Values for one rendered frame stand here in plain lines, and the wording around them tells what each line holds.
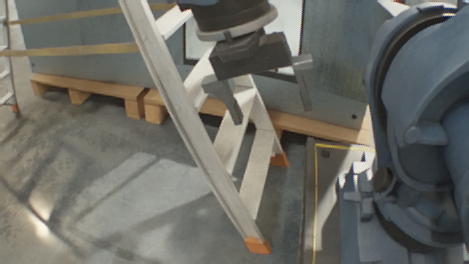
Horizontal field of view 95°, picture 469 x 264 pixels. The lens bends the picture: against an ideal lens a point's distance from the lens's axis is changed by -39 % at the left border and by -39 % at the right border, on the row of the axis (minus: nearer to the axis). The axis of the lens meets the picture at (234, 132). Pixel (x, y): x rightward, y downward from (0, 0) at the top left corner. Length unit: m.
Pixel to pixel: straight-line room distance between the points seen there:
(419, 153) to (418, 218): 0.23
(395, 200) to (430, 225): 0.12
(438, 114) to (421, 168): 0.12
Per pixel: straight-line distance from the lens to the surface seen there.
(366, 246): 0.78
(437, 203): 0.71
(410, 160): 0.53
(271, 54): 0.52
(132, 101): 1.86
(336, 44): 1.43
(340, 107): 1.60
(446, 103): 0.49
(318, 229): 0.96
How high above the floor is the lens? 1.14
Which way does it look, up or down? 40 degrees down
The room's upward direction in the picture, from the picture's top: 2 degrees clockwise
